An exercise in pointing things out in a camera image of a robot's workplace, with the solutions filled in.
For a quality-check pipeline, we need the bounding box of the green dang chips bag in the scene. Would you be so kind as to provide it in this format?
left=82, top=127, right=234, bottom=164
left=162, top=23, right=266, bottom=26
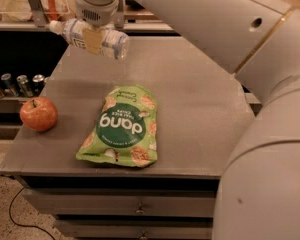
left=76, top=85, right=157, bottom=168

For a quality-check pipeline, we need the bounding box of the left metal bracket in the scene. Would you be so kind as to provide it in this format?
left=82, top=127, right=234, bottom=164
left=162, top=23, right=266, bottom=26
left=28, top=0, right=48, bottom=28

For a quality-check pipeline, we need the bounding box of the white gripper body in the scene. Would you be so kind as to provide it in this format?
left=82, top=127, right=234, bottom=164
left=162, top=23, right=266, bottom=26
left=75, top=0, right=119, bottom=26

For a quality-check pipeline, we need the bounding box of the black floor cable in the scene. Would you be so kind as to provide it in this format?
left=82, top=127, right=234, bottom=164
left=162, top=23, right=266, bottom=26
left=8, top=187, right=56, bottom=240

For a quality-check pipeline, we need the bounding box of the upper drawer with knob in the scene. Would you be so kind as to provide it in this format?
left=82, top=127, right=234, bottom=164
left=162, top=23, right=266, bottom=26
left=23, top=190, right=215, bottom=217

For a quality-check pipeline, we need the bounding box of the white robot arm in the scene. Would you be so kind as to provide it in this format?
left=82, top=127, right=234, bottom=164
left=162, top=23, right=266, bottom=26
left=75, top=0, right=300, bottom=240

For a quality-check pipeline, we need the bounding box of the clear blue plastic bottle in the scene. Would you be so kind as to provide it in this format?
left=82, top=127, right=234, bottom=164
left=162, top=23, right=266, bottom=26
left=49, top=18, right=130, bottom=60

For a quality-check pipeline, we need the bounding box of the red apple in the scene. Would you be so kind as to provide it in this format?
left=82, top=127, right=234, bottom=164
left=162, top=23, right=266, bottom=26
left=20, top=97, right=58, bottom=132

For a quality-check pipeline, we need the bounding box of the grey drawer cabinet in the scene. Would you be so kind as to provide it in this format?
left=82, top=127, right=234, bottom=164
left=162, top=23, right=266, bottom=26
left=0, top=37, right=254, bottom=240

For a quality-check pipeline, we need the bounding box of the orange white snack bag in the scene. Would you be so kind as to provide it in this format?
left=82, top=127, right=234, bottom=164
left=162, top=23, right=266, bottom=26
left=41, top=0, right=69, bottom=21

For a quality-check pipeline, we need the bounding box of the silver soda can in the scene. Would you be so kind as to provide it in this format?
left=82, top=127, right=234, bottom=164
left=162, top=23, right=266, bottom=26
left=17, top=75, right=34, bottom=97

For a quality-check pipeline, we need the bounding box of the drawer with knob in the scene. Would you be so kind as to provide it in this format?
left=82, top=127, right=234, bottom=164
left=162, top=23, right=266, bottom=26
left=23, top=190, right=215, bottom=217
left=54, top=220, right=212, bottom=240

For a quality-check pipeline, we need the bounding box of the dark soda can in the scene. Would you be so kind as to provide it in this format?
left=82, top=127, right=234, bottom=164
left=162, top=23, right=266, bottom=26
left=32, top=74, right=45, bottom=95

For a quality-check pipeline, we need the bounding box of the clear plastic bin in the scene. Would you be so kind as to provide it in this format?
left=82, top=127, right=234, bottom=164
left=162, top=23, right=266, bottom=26
left=0, top=0, right=75, bottom=22

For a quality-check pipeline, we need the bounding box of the lower drawer with knob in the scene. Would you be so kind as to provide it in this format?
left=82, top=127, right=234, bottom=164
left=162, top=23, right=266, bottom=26
left=54, top=220, right=212, bottom=240

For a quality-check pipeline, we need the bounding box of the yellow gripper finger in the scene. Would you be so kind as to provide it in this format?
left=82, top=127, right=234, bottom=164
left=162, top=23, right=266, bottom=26
left=83, top=28, right=103, bottom=55

